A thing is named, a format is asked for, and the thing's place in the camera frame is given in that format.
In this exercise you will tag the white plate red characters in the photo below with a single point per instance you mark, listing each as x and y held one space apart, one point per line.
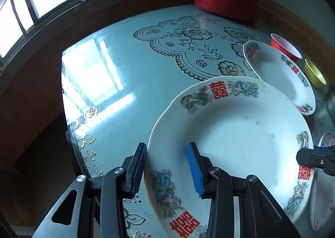
274 67
245 127

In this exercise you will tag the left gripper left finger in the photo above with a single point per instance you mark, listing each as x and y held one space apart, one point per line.
134 166

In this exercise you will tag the floral plastic tablecloth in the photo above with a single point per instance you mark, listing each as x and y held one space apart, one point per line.
118 81

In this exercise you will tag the red electric cooker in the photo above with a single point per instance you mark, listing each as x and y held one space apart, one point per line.
244 10

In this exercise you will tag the large purple floral plate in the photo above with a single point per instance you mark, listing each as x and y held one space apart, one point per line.
322 198

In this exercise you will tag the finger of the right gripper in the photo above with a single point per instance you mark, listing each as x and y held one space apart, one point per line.
325 149
311 156

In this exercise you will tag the yellow plastic bowl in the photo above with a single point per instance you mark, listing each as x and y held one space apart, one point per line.
314 75

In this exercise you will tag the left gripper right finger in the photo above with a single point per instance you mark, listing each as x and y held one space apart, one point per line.
200 171

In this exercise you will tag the red plastic bowl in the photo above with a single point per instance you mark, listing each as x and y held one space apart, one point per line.
286 47

